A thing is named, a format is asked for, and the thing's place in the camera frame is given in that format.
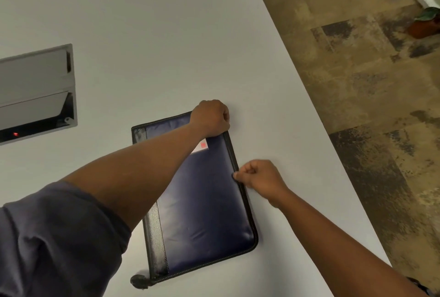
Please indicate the person's left hand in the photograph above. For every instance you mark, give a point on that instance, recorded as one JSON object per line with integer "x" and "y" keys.
{"x": 208, "y": 118}

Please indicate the person's right hand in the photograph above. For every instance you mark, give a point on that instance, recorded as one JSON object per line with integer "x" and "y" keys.
{"x": 264, "y": 181}

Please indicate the person's right thumb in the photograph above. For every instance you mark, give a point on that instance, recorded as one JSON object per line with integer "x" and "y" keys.
{"x": 242, "y": 180}

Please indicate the person's left fingers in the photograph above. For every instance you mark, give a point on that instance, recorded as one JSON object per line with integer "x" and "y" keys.
{"x": 224, "y": 118}

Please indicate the navy blue zip folder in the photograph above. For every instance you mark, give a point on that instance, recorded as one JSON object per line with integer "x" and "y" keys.
{"x": 206, "y": 210}

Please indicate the person's right forearm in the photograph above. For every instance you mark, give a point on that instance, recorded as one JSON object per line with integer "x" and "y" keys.
{"x": 337, "y": 248}

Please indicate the person's left forearm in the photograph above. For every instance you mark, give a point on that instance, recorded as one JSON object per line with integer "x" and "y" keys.
{"x": 137, "y": 173}

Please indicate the white label with red mark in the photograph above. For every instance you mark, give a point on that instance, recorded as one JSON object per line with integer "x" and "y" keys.
{"x": 200, "y": 147}

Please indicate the grey table power box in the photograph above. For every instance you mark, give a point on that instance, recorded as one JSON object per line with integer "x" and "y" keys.
{"x": 34, "y": 94}

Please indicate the grey shirt sleeve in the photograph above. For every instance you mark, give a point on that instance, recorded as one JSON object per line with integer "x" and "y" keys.
{"x": 58, "y": 241}

